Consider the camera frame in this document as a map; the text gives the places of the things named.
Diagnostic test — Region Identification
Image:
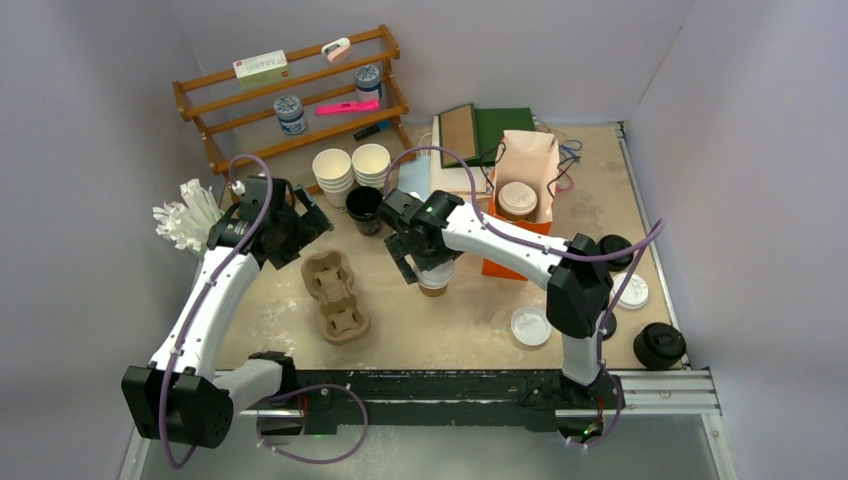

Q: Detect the white cup lid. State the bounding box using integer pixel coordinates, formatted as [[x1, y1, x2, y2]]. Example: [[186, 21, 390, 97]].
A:
[[414, 260, 456, 286], [610, 272, 649, 311], [510, 306, 552, 347]]

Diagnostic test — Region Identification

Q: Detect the pulp cup carrier tray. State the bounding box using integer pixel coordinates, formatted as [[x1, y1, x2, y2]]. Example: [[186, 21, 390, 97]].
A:
[[301, 250, 372, 346]]

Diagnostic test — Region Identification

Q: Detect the white cup lid picked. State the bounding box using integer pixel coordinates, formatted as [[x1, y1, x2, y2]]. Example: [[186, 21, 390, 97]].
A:
[[497, 181, 538, 213]]

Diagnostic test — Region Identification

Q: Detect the brown paper cup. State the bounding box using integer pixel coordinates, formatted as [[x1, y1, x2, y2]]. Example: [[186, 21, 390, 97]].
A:
[[498, 210, 535, 223], [418, 283, 448, 298]]

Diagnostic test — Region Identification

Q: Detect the orange paper bag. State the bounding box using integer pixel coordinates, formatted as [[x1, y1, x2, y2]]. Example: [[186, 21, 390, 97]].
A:
[[480, 130, 583, 282]]

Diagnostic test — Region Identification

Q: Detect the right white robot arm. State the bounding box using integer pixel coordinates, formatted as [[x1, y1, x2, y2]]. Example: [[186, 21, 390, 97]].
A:
[[377, 189, 613, 407]]

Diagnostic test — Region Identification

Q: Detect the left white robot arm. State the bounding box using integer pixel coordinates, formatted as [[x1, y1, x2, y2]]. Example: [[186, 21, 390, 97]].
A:
[[121, 176, 333, 449]]

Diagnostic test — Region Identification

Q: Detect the black paper cup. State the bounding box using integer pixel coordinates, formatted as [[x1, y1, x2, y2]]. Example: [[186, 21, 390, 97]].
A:
[[345, 186, 383, 236]]

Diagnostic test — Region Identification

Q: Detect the left white cup stack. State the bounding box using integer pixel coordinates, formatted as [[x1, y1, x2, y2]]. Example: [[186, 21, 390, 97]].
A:
[[312, 148, 355, 210]]

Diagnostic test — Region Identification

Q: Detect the white cup stack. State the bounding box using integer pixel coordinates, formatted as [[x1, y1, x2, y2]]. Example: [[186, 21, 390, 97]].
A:
[[351, 143, 391, 192], [312, 148, 355, 210]]

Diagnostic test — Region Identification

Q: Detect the right white cup stack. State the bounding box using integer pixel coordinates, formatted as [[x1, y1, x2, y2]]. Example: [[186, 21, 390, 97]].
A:
[[351, 143, 391, 192]]

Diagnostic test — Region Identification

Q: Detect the black blue marker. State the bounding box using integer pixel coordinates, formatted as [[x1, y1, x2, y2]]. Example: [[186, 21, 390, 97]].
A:
[[353, 120, 391, 141]]

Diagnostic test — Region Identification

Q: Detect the green paper bag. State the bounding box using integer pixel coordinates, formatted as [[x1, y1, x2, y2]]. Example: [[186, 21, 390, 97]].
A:
[[433, 103, 536, 166]]

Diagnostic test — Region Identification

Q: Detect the blue white jar left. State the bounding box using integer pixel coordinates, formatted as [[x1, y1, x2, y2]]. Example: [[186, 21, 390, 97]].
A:
[[273, 95, 308, 135]]

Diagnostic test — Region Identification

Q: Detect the blue white jar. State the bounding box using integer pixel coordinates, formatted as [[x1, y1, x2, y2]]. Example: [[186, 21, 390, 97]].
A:
[[273, 95, 308, 135], [353, 64, 383, 102]]

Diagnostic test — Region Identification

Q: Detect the pink marker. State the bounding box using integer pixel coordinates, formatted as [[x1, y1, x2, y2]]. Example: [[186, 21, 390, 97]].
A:
[[315, 99, 381, 116]]

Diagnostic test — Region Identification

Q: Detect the wooden shelf rack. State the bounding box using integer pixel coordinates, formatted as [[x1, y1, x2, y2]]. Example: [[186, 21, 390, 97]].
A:
[[172, 25, 412, 181]]

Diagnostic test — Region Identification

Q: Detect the blue white jar right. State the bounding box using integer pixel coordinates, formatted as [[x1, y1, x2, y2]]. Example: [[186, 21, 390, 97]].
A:
[[353, 64, 383, 102]]

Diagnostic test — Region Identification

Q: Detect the white green box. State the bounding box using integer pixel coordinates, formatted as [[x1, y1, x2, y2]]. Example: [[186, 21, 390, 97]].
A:
[[232, 50, 290, 90]]

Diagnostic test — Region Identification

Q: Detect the white pink clip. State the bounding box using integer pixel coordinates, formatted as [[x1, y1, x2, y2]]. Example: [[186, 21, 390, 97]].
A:
[[321, 37, 352, 65]]

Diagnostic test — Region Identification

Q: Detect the black cup lid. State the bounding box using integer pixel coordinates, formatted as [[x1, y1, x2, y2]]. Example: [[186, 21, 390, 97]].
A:
[[598, 234, 634, 273], [601, 313, 618, 341]]

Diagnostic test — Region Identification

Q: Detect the black lid stack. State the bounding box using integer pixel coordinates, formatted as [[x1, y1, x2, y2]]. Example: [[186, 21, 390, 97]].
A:
[[633, 322, 686, 371]]

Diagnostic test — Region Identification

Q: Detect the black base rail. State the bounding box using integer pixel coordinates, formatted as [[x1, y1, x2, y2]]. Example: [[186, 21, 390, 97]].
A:
[[139, 367, 723, 439]]

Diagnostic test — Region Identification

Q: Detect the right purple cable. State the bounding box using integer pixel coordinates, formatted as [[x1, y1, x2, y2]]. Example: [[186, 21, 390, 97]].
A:
[[382, 145, 666, 452]]

